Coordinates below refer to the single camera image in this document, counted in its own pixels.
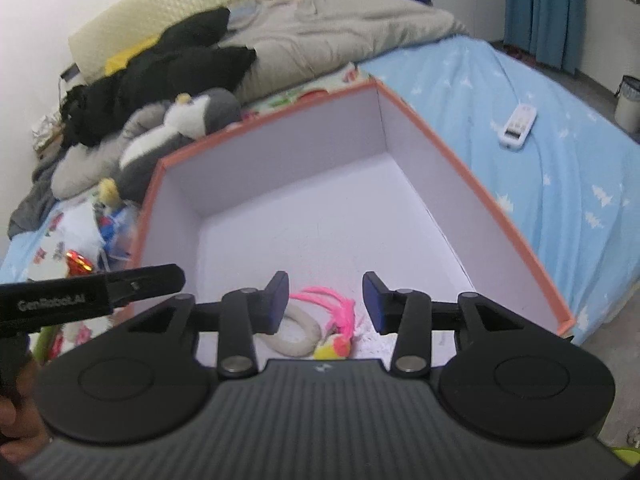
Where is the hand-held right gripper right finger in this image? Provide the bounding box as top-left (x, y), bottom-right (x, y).
top-left (362, 271), bottom-right (526, 377)

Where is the black jacket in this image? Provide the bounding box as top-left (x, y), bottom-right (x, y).
top-left (60, 7), bottom-right (258, 149)

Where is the fruit printed sheet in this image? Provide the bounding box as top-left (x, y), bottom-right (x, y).
top-left (0, 62), bottom-right (377, 367)

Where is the dark grey fleece blanket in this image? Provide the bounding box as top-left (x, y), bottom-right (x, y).
top-left (7, 149), bottom-right (67, 239)

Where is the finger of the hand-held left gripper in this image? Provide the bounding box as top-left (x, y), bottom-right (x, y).
top-left (105, 263), bottom-right (186, 307)

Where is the crumpled white bag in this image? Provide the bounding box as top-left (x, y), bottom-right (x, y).
top-left (31, 112), bottom-right (66, 152)

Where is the orange cardboard box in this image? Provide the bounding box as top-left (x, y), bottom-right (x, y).
top-left (125, 79), bottom-right (577, 367)

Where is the blue printed plastic bag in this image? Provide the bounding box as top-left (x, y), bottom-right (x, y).
top-left (96, 204), bottom-right (140, 263)

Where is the white fabric ring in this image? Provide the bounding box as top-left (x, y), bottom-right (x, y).
top-left (259, 305), bottom-right (324, 359)

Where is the yellow flat item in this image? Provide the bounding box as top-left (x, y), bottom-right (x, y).
top-left (104, 35), bottom-right (162, 77)

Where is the white remote control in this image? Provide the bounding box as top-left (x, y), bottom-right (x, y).
top-left (497, 103), bottom-right (539, 150)

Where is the grey duvet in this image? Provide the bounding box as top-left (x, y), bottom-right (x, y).
top-left (219, 0), bottom-right (471, 106)

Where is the grey penguin plush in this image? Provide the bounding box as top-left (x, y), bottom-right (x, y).
top-left (97, 87), bottom-right (244, 208)

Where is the metal trash bin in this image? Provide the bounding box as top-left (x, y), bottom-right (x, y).
top-left (613, 75), bottom-right (640, 134)

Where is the blue bed sheet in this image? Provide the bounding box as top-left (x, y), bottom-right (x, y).
top-left (0, 35), bottom-right (640, 347)

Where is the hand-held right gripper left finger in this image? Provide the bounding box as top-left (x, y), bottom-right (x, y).
top-left (125, 271), bottom-right (291, 380)

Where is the blue curtain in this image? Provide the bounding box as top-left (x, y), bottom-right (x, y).
top-left (503, 0), bottom-right (587, 75)

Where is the person's left hand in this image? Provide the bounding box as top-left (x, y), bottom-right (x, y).
top-left (0, 357), bottom-right (43, 461)

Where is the pink feather ball toy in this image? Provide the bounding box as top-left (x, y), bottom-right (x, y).
top-left (291, 287), bottom-right (357, 361)

